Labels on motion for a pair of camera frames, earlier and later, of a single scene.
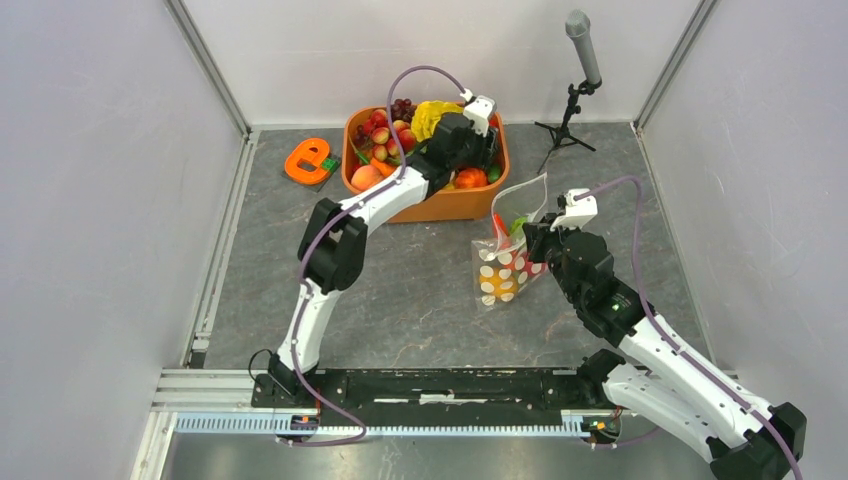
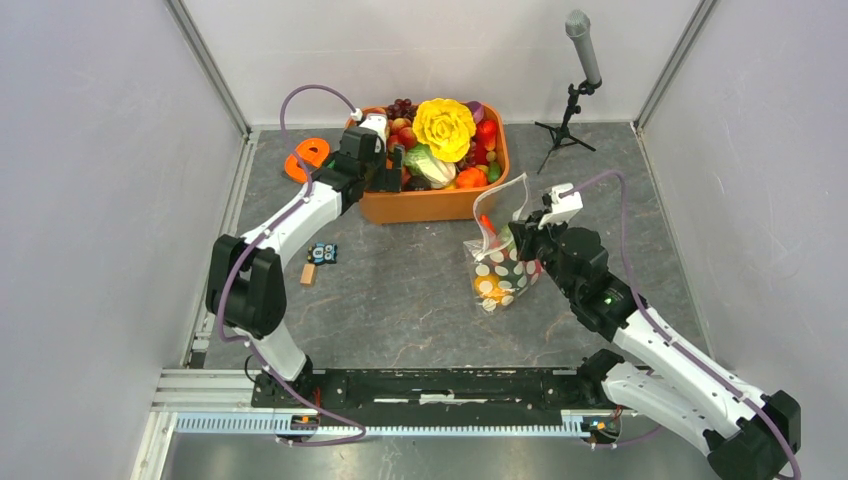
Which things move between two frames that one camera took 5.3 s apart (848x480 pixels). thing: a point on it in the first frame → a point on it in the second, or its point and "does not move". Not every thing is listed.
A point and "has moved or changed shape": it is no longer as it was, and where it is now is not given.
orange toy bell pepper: (471, 177) does not move
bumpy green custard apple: (516, 230) has moved or changed shape
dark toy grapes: (402, 109) does not move
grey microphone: (577, 27) does not move
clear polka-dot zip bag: (502, 264) has moved or changed shape
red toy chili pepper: (499, 224) has moved or changed shape
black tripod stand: (561, 135) does not move
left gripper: (486, 148) → (389, 180)
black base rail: (515, 389) does not move
